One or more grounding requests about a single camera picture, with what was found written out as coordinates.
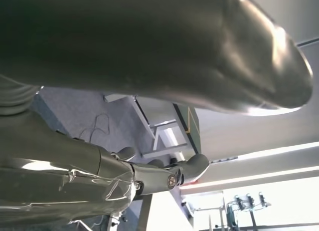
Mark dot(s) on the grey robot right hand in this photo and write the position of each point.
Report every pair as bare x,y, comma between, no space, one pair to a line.
149,41

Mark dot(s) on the white workbench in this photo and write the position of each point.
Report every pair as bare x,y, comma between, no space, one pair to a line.
191,123

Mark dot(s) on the grey equipment stand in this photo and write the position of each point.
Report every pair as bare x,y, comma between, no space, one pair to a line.
239,203

